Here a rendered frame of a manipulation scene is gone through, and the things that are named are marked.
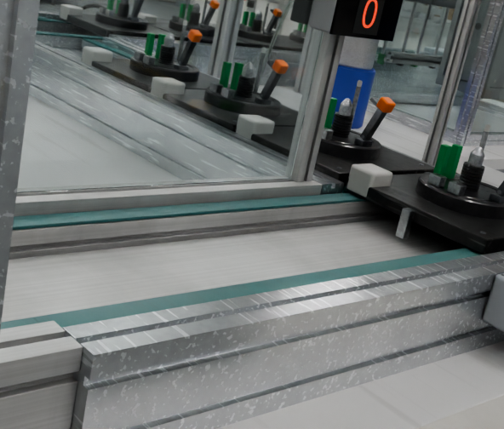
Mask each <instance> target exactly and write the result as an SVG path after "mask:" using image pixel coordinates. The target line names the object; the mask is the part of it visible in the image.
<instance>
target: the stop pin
mask: <svg viewBox="0 0 504 429"><path fill-rule="evenodd" d="M414 215H415V211H414V210H413V209H409V208H403V209H402V213H401V215H400V219H399V223H398V228H397V231H396V236H397V237H400V238H402V239H405V238H408V236H409V234H410V228H411V225H412V221H413V218H414Z"/></svg>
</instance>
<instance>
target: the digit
mask: <svg viewBox="0 0 504 429"><path fill-rule="evenodd" d="M384 3H385V0H360V1H359V5H358V12H357V15H356V19H355V22H354V27H353V30H352V33H359V34H366V35H374V36H376V35H377V32H378V28H379V24H380V21H381V15H382V10H383V7H384Z"/></svg>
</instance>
